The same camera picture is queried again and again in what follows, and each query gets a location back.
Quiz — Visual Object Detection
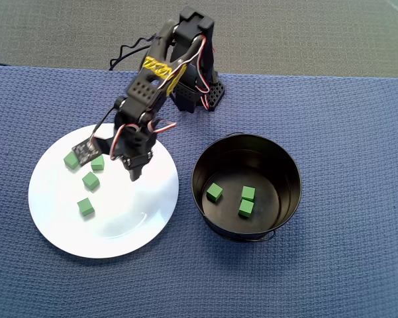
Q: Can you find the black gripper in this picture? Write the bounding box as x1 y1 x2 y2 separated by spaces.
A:
115 124 159 182

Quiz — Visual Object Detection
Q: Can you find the white round plate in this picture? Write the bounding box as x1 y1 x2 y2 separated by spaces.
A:
28 123 180 260

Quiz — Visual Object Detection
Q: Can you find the black metal bucket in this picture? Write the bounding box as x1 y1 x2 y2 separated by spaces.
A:
190 131 303 243

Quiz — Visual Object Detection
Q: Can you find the blue woven tablecloth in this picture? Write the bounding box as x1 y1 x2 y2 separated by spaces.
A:
0 64 398 318

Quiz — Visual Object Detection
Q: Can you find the long red white servo wire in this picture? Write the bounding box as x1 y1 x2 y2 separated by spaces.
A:
109 122 142 161

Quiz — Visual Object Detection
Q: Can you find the short red white servo wire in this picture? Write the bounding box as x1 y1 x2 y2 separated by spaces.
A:
148 119 179 134

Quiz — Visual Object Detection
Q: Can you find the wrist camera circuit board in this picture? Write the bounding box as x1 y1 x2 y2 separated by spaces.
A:
72 138 102 166

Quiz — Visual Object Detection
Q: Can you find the thin black camera cable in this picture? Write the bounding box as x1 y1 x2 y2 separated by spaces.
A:
91 32 160 146

